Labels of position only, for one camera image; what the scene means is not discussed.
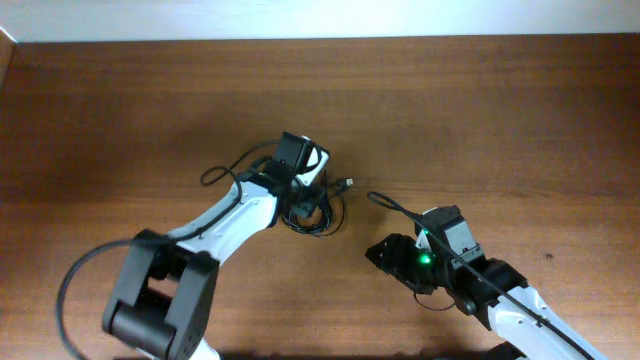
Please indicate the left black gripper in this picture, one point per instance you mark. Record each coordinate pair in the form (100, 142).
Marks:
(308, 210)

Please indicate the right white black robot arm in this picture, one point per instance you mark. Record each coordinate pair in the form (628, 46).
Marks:
(514, 310)

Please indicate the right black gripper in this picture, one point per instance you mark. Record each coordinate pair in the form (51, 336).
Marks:
(395, 258)

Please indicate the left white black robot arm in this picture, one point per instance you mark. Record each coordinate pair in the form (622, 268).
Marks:
(161, 301)

